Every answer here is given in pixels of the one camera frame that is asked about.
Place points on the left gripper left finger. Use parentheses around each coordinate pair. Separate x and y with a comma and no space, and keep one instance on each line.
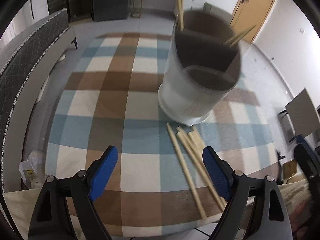
(51,218)

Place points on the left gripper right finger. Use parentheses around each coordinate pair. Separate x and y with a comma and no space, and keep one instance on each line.
(268,218)

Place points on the plastic bag on floor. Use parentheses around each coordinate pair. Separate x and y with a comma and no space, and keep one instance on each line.
(32,170)

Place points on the bamboo chopstick on rug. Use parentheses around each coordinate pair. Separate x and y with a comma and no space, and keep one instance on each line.
(200,168)
(180,129)
(186,172)
(195,137)

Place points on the grey folding chair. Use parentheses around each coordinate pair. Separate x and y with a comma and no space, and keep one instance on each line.
(303,115)

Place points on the checkered plaid rug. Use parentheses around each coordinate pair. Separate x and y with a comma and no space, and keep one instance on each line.
(111,99)

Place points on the white utensil holder cup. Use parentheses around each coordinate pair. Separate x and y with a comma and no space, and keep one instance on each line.
(202,68)

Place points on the grey quilted bed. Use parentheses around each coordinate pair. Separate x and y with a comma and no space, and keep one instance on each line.
(26,62)

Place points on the wooden door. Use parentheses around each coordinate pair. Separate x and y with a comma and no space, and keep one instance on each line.
(249,13)

